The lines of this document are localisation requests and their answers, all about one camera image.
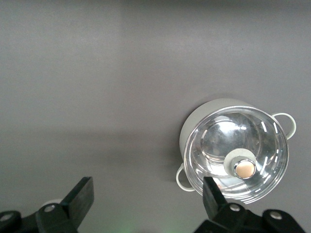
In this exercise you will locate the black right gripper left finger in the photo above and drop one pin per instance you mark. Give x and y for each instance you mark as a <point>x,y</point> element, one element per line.
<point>77,204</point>

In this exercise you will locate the glass lid with metal knob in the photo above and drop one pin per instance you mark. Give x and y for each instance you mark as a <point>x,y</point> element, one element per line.
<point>230,136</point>

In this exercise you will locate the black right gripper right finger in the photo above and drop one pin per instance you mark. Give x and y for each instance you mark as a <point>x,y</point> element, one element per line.
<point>216,206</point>

